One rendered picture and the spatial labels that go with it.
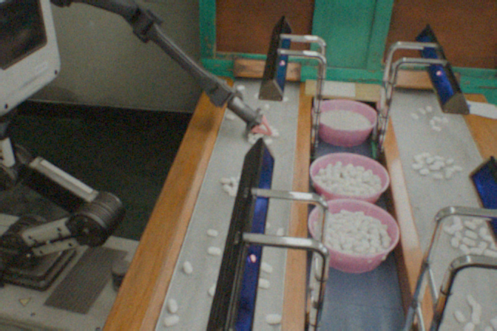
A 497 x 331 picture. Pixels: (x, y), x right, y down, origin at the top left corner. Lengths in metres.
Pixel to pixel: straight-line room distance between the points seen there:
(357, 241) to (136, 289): 0.65
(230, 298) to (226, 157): 1.10
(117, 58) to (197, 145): 1.69
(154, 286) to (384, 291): 0.64
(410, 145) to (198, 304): 1.11
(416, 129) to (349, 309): 0.98
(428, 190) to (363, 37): 0.83
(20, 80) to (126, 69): 2.11
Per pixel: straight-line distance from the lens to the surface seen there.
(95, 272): 1.97
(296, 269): 1.53
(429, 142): 2.24
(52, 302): 1.91
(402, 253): 1.65
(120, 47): 3.60
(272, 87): 1.72
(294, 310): 1.42
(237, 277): 1.00
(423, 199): 1.91
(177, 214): 1.70
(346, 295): 1.61
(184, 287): 1.51
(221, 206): 1.77
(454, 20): 2.54
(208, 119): 2.20
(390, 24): 2.50
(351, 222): 1.76
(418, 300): 1.39
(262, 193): 1.18
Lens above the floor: 1.81
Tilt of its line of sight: 33 degrees down
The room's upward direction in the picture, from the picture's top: 2 degrees clockwise
